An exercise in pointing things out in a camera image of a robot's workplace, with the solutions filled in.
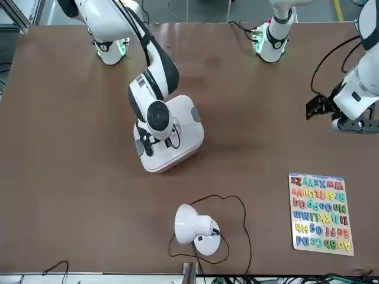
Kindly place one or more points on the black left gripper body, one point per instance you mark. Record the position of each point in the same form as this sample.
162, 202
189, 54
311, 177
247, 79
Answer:
334, 106

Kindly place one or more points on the white bin lid grey latches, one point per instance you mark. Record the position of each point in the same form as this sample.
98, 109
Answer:
183, 139

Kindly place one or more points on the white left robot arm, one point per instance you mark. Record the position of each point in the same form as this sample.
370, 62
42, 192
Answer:
358, 83

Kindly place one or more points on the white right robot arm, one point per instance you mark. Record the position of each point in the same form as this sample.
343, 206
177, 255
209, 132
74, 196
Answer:
103, 23

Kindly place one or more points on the white desk lamp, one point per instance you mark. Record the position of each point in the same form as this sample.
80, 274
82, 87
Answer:
189, 225

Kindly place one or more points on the colourful alphabet puzzle board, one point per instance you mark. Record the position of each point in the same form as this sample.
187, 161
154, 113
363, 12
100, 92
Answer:
319, 213

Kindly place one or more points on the aluminium post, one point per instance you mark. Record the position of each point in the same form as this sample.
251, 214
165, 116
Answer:
191, 273

